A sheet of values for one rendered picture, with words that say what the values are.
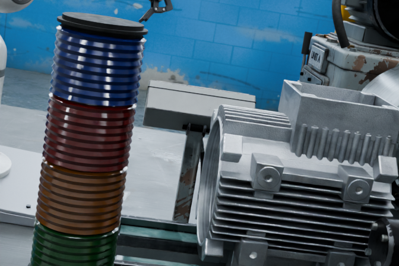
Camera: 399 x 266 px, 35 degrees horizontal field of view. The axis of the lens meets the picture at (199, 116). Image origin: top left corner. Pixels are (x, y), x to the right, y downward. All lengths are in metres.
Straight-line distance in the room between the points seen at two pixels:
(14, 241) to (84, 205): 0.63
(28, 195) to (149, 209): 0.23
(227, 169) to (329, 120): 0.13
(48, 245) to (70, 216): 0.03
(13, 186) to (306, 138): 0.64
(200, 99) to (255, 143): 0.27
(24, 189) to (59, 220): 0.76
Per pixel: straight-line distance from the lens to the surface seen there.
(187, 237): 0.84
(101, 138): 0.41
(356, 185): 0.70
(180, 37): 6.37
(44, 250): 0.45
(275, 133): 0.72
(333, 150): 0.73
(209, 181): 0.84
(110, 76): 0.40
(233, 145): 0.68
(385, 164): 0.73
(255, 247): 0.70
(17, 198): 1.15
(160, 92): 0.96
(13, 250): 1.03
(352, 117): 0.73
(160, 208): 1.24
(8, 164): 1.27
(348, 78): 1.22
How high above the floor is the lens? 1.26
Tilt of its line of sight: 13 degrees down
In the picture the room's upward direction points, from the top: 10 degrees clockwise
